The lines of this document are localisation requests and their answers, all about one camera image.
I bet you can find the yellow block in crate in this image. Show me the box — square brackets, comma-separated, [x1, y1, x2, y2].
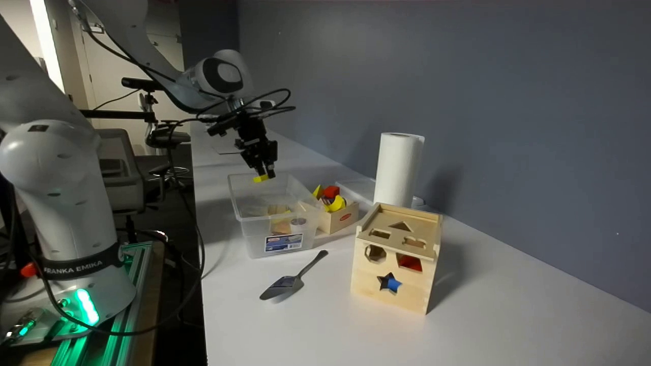
[328, 196, 347, 213]

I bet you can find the grey metal trowel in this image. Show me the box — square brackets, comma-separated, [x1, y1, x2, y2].
[258, 250, 328, 302]

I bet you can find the clear plastic storage bin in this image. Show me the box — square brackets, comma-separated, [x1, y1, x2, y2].
[228, 173, 322, 258]

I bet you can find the camera on stand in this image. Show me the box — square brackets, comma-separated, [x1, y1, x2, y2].
[84, 77, 189, 149]

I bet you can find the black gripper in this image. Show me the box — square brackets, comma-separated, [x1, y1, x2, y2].
[236, 118, 278, 180]

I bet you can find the yellow block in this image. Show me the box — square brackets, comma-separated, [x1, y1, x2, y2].
[252, 175, 270, 183]
[328, 196, 347, 213]

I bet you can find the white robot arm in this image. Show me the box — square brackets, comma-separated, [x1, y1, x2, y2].
[0, 0, 278, 324]

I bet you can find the red block in crate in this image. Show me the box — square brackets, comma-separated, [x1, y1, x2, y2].
[319, 186, 340, 203]

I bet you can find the wooden shape sorter cube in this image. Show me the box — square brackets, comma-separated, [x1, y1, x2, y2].
[350, 203, 442, 315]

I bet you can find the white paper towel roll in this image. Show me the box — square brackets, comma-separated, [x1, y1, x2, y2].
[375, 133, 425, 208]

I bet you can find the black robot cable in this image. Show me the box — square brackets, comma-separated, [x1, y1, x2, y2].
[27, 0, 297, 338]

